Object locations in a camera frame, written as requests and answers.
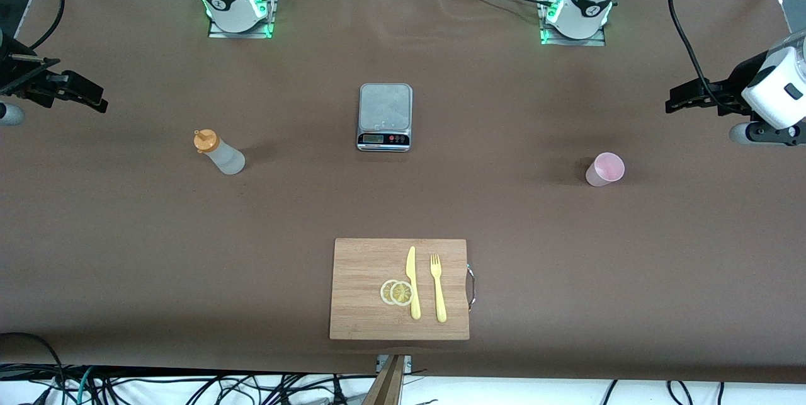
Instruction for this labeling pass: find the pink plastic cup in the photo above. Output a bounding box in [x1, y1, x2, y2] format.
[585, 152, 625, 188]

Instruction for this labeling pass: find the clear orange-capped sauce bottle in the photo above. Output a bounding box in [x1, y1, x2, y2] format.
[193, 129, 246, 176]

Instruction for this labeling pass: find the silver digital kitchen scale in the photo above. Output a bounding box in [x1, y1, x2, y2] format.
[356, 83, 414, 153]

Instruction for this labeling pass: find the yellow plastic fork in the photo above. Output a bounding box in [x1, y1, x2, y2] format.
[429, 254, 448, 323]

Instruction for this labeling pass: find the yellow plastic knife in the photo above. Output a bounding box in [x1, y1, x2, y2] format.
[406, 246, 422, 321]

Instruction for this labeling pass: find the wooden cutting board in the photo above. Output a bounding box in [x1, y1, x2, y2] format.
[329, 238, 471, 341]

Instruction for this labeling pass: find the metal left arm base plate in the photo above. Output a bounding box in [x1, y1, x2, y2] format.
[540, 0, 607, 47]

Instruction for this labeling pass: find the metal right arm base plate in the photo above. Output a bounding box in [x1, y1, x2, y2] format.
[208, 0, 276, 39]

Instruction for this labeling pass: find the black floor cable loop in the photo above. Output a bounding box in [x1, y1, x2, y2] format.
[0, 332, 67, 405]

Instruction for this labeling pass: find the teal floor cable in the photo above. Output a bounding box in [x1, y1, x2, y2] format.
[76, 366, 95, 405]

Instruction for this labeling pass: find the small metal bracket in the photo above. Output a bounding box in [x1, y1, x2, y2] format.
[376, 355, 413, 373]

